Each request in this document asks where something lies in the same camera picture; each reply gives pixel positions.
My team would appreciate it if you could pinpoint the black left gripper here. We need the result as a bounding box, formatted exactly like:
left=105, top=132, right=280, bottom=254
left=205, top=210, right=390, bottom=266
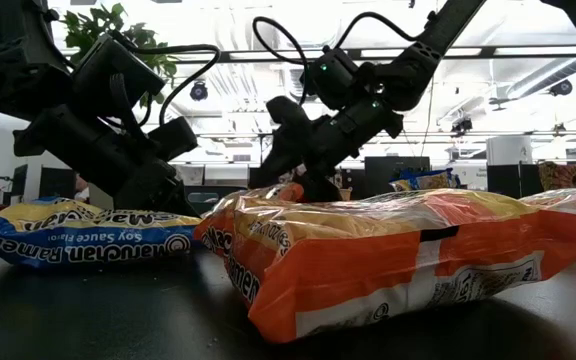
left=12, top=103, right=202, bottom=217

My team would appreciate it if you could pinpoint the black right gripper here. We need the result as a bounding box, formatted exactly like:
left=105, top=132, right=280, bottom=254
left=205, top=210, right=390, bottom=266
left=248, top=94, right=405, bottom=203

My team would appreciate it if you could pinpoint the orange Maruchan ramen packet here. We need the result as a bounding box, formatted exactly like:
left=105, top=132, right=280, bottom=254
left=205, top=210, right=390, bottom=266
left=261, top=181, right=306, bottom=202
left=193, top=186, right=576, bottom=345

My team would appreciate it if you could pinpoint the blue Maruchan ramen packet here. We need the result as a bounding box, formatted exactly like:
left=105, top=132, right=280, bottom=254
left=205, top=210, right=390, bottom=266
left=389, top=167, right=458, bottom=193
left=0, top=196, right=203, bottom=272

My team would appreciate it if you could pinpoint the blue plastic bin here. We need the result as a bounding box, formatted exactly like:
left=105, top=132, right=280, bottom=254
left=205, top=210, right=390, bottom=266
left=182, top=184, right=249, bottom=214

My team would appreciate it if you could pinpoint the pale round plant pot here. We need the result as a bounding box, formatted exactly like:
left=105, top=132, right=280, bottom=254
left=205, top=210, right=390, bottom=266
left=86, top=182, right=119, bottom=211

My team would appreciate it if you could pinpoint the black ceiling spotlight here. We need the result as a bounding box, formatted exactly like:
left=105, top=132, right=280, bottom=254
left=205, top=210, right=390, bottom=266
left=189, top=78, right=210, bottom=102
left=547, top=78, right=574, bottom=97

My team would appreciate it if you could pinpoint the green leafy potted tree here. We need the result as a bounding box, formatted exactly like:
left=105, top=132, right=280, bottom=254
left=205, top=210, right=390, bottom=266
left=61, top=3, right=179, bottom=109

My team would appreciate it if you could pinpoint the patterned orange cloth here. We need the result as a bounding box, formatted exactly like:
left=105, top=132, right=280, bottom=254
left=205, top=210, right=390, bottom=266
left=538, top=160, right=576, bottom=191

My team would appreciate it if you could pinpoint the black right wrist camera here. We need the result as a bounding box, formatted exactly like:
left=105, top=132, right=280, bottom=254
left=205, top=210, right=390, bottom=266
left=310, top=45, right=364, bottom=110

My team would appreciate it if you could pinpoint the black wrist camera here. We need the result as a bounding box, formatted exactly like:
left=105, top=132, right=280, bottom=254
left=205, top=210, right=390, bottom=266
left=310, top=45, right=364, bottom=110
left=71, top=32, right=168, bottom=109

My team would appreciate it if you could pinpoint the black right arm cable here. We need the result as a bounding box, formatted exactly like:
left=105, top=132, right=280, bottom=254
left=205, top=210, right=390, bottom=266
left=251, top=16, right=310, bottom=107
left=332, top=11, right=419, bottom=51

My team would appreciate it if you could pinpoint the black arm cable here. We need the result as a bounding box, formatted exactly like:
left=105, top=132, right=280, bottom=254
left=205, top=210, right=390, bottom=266
left=251, top=16, right=310, bottom=107
left=332, top=11, right=419, bottom=51
left=132, top=43, right=222, bottom=127

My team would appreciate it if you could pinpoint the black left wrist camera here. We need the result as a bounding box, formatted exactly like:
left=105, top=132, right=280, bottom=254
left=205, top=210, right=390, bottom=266
left=71, top=32, right=168, bottom=109

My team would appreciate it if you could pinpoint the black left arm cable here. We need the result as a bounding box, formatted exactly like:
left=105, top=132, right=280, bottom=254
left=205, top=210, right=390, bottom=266
left=132, top=43, right=222, bottom=127

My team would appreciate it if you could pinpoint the black aluminium rig frame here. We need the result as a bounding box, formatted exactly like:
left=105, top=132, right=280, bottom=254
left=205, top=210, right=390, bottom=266
left=0, top=46, right=576, bottom=64

